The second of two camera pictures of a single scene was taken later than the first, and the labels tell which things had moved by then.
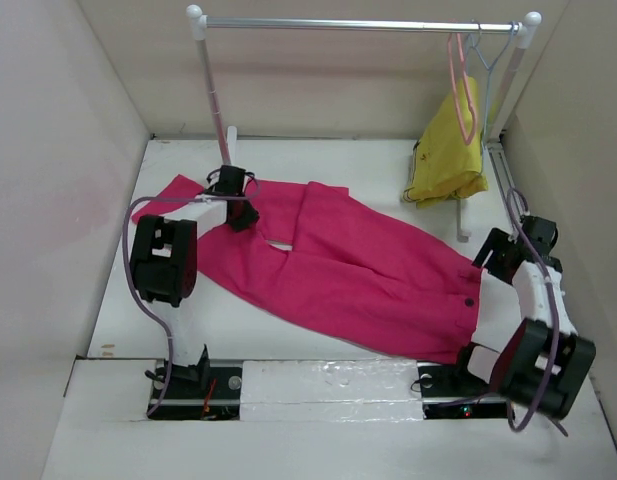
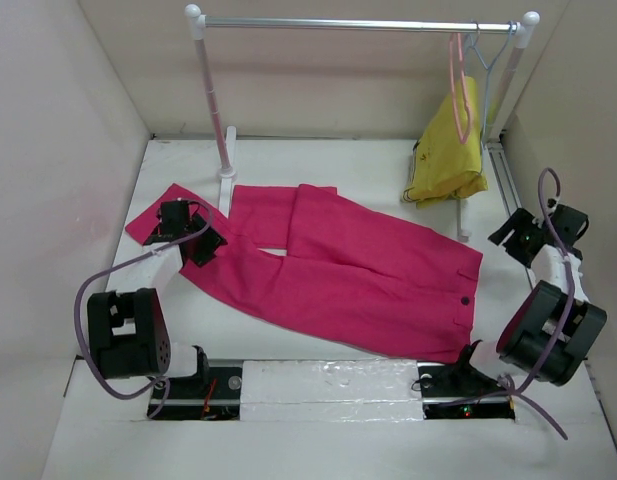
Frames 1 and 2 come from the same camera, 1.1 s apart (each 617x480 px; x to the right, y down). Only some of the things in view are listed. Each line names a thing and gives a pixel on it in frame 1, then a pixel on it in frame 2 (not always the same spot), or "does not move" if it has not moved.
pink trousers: [319, 259] does not move
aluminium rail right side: [501, 166] does not move
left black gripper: [249, 217] -> [212, 242]
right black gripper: [497, 240] -> [520, 221]
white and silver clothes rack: [523, 29] does not move
